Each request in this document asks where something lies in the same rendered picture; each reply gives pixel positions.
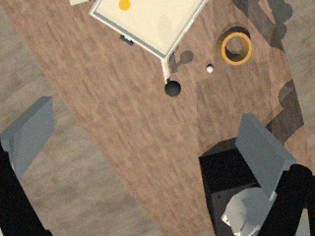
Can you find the small cream box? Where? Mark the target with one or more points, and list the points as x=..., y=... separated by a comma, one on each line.
x=76, y=2

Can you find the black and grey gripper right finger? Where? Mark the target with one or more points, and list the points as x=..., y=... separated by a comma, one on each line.
x=283, y=181

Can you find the tan hollow ring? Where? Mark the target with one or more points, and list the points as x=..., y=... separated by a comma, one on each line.
x=245, y=52

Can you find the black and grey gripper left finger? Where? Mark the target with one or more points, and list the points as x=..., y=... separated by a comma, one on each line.
x=22, y=140

